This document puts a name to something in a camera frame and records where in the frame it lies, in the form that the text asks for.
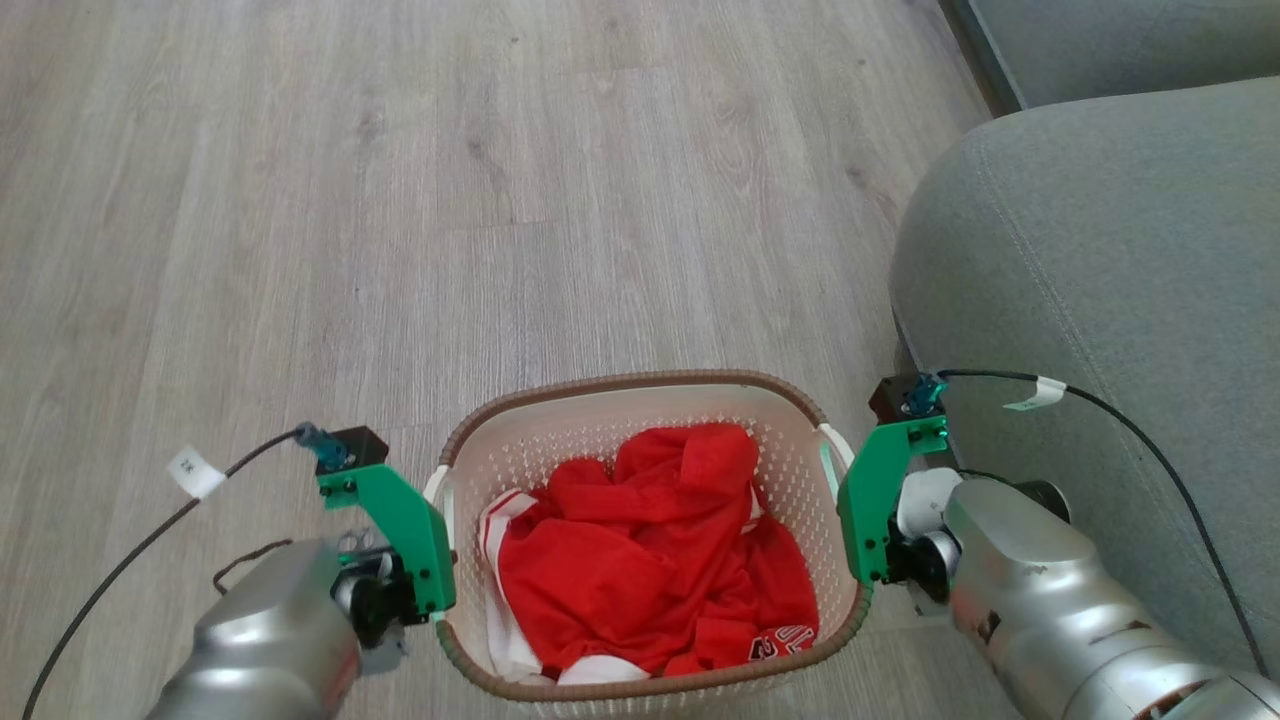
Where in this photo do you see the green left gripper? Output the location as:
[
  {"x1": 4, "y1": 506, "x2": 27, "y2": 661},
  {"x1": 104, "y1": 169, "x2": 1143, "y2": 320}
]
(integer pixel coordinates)
[{"x1": 317, "y1": 463, "x2": 459, "y2": 648}]

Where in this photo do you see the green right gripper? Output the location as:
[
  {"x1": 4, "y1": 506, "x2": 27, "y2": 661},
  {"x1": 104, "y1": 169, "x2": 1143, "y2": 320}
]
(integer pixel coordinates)
[{"x1": 836, "y1": 414, "x2": 950, "y2": 605}]

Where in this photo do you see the beige plastic laundry basket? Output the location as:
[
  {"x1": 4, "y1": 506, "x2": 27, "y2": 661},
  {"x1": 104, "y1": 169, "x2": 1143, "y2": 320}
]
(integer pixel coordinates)
[{"x1": 424, "y1": 370, "x2": 873, "y2": 718}]

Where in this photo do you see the red and white jersey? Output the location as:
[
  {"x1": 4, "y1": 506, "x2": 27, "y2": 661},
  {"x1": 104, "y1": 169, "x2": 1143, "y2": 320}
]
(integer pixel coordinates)
[{"x1": 479, "y1": 423, "x2": 821, "y2": 686}]

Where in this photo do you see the grey fabric sofa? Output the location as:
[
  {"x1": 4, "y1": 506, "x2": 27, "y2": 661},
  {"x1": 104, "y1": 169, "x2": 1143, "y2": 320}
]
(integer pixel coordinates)
[{"x1": 889, "y1": 0, "x2": 1280, "y2": 681}]

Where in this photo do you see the thin dark left arm cable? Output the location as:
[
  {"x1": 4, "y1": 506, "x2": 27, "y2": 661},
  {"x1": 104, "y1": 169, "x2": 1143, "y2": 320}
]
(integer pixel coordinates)
[{"x1": 212, "y1": 538, "x2": 294, "y2": 597}]

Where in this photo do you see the white right cable label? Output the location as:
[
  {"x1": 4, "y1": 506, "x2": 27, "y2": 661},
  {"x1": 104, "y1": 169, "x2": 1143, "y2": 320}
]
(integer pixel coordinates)
[{"x1": 1002, "y1": 376, "x2": 1069, "y2": 412}]

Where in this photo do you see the white cable label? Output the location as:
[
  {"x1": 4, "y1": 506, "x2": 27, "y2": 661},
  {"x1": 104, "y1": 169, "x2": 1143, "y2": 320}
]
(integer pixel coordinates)
[
  {"x1": 1002, "y1": 376, "x2": 1069, "y2": 412},
  {"x1": 166, "y1": 444, "x2": 228, "y2": 500}
]

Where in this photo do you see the white left cable label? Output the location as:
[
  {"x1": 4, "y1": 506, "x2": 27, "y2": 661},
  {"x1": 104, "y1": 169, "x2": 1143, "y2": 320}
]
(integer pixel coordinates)
[{"x1": 166, "y1": 444, "x2": 228, "y2": 500}]

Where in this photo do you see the black left camera cable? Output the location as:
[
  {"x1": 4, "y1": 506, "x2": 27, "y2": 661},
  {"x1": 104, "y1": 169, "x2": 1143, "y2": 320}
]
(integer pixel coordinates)
[{"x1": 22, "y1": 428, "x2": 306, "y2": 720}]

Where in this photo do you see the black camera cable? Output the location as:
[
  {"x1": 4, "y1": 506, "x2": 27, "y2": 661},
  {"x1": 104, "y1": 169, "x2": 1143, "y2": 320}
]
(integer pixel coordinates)
[
  {"x1": 937, "y1": 368, "x2": 1272, "y2": 677},
  {"x1": 22, "y1": 428, "x2": 306, "y2": 720}
]

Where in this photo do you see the black right camera cable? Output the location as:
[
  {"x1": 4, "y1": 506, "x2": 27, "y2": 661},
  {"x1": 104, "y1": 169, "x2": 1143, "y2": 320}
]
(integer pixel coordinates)
[{"x1": 937, "y1": 368, "x2": 1272, "y2": 677}]

